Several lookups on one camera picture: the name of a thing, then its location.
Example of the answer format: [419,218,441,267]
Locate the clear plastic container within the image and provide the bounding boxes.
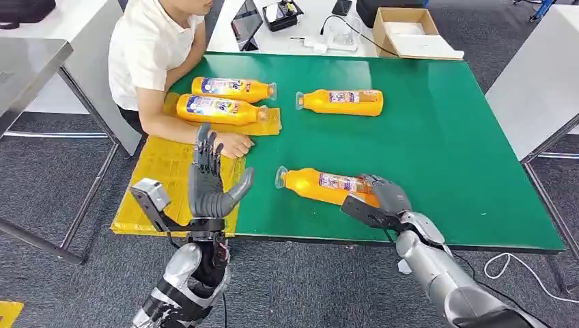
[329,18,361,51]

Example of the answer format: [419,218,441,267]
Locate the person's right hand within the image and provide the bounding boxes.
[212,131,255,160]

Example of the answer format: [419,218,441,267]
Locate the black floor cable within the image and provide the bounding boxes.
[452,251,552,328]

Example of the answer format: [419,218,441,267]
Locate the black tablet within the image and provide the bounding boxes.
[230,0,265,53]

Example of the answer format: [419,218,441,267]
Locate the black tray with parts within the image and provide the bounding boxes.
[262,0,305,33]

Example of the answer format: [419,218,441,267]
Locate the yellow floor marker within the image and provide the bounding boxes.
[0,300,25,328]

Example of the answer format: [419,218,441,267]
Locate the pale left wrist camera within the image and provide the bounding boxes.
[129,177,191,232]

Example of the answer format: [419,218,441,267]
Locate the white floor cable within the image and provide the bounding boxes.
[483,252,579,305]

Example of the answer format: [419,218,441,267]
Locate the orange drink bottle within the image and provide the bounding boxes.
[175,93,269,126]
[274,165,382,208]
[190,76,278,105]
[294,88,385,118]

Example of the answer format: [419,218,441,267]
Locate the white desk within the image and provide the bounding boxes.
[206,0,467,61]

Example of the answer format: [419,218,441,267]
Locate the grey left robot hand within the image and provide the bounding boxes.
[187,122,255,219]

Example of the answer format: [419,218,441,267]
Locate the yellow sheet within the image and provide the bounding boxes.
[111,92,283,238]

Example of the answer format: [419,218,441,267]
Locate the green table mat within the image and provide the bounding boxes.
[168,51,566,253]

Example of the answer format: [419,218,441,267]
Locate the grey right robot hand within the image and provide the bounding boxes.
[358,174,413,218]

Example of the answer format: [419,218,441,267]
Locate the white table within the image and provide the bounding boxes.
[0,0,144,157]

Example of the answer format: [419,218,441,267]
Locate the white sheet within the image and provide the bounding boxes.
[383,21,465,59]

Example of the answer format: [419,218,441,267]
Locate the blue object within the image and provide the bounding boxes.
[529,0,559,23]

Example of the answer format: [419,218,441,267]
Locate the black bag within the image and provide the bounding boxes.
[0,0,58,30]

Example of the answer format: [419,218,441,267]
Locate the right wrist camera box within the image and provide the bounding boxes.
[339,194,400,231]

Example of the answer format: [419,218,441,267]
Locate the cardboard box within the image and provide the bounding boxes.
[372,6,466,61]

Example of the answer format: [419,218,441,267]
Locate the black phone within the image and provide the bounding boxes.
[330,0,354,17]

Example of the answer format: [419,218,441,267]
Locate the grey table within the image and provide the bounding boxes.
[485,3,579,297]

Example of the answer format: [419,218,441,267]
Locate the steel table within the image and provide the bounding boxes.
[0,38,122,265]

